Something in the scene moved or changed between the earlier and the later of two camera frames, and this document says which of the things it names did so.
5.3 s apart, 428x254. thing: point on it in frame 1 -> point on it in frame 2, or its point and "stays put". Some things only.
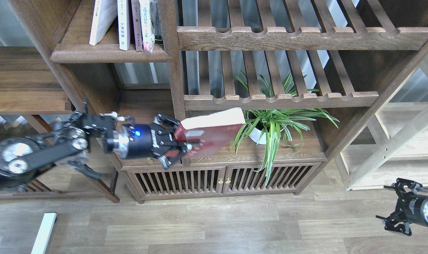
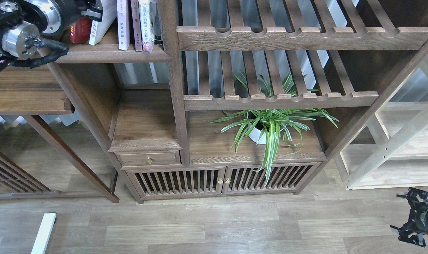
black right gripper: (413, 207) -> (424, 217)
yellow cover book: (105, 12) stays put
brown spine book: (137, 25) stays put
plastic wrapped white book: (148, 38) stays put
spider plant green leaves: (265, 126) stays put
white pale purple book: (124, 24) stays put
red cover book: (211, 134) -> (79, 30)
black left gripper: (138, 140) -> (61, 14)
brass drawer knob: (150, 160) stays put
